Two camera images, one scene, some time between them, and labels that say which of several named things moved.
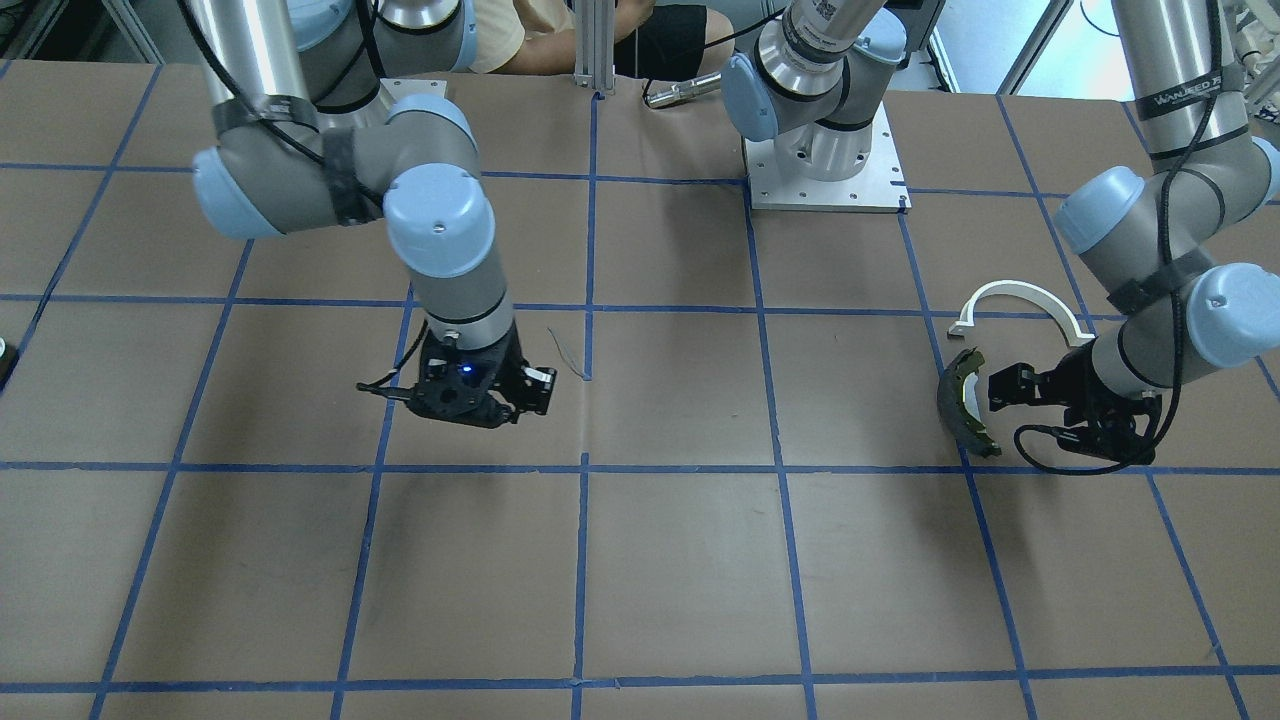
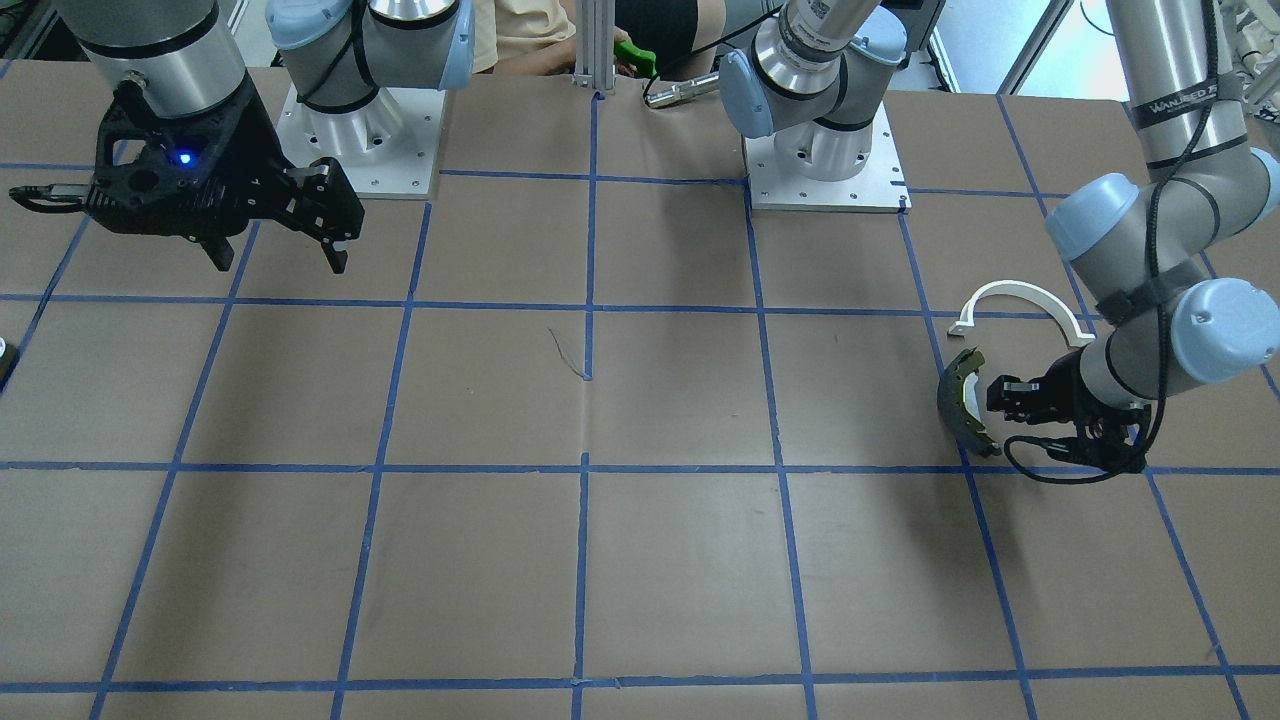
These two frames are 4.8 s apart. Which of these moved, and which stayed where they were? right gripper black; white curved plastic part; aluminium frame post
Moved: right gripper black
Stayed: aluminium frame post; white curved plastic part
